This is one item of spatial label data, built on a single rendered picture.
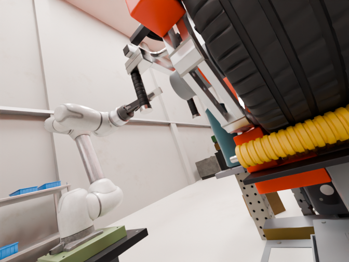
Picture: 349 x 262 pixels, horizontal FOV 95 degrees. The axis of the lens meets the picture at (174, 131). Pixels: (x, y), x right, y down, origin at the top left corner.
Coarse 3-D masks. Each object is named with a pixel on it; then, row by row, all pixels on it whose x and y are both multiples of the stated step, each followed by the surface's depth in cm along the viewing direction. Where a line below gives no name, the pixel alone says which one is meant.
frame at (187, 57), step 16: (192, 32) 35; (176, 48) 34; (192, 48) 32; (176, 64) 34; (192, 64) 34; (208, 64) 33; (192, 80) 36; (208, 80) 35; (208, 96) 38; (224, 96) 37; (224, 112) 42; (240, 112) 38; (224, 128) 42; (240, 128) 43
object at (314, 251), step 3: (312, 234) 58; (312, 237) 56; (312, 240) 55; (315, 240) 57; (312, 243) 53; (315, 243) 56; (312, 246) 52; (315, 246) 53; (312, 249) 51; (315, 249) 52; (315, 252) 50; (315, 255) 48; (315, 258) 47; (318, 258) 49; (315, 261) 46; (318, 261) 48
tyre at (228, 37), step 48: (192, 0) 26; (240, 0) 23; (288, 0) 21; (336, 0) 20; (240, 48) 25; (288, 48) 24; (336, 48) 23; (240, 96) 31; (288, 96) 28; (336, 96) 28
